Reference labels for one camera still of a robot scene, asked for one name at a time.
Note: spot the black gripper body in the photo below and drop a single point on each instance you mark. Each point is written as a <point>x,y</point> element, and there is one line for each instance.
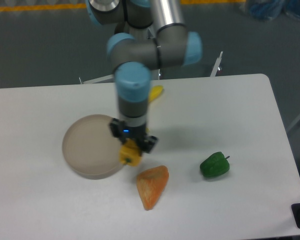
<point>136,133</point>

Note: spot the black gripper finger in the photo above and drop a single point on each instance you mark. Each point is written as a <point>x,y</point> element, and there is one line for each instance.
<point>146,143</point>
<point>117,128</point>

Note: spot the yellow toy pepper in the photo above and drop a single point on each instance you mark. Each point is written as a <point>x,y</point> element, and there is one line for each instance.
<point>130,154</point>

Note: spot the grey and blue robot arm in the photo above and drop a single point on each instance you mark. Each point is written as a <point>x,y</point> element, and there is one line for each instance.
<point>133,59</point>

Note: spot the beige round plate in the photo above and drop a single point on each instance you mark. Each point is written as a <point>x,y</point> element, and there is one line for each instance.
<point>89,148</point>

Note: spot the green toy pepper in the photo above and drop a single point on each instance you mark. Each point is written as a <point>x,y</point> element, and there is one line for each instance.
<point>215,165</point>

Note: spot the orange triangular toy bread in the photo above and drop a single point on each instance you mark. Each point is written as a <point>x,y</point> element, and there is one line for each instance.
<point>150,185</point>

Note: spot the yellow toy banana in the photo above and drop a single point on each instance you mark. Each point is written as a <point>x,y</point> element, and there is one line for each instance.
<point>155,93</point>

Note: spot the blue plastic bag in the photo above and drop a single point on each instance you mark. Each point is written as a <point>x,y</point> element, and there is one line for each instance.
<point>268,10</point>

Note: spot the white bracket behind table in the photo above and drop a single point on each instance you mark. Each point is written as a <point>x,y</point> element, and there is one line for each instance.
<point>217,65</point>

